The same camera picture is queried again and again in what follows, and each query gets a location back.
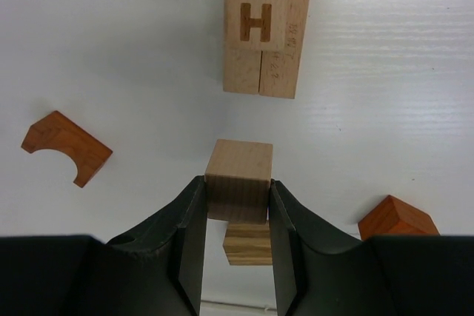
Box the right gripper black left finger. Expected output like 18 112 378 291
1 176 207 315

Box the reddish-brown triangular wood block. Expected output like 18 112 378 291
358 195 439 241

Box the light wood letter cube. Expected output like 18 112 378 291
224 0 289 52

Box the reddish-brown arch wood block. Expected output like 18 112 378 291
21 110 113 188

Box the light wood rectangular block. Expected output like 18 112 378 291
259 0 310 99

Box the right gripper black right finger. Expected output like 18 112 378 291
269 181 473 315

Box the plain light wood cube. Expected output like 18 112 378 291
204 139 273 224

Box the light wood cylinder block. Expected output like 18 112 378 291
223 223 273 266

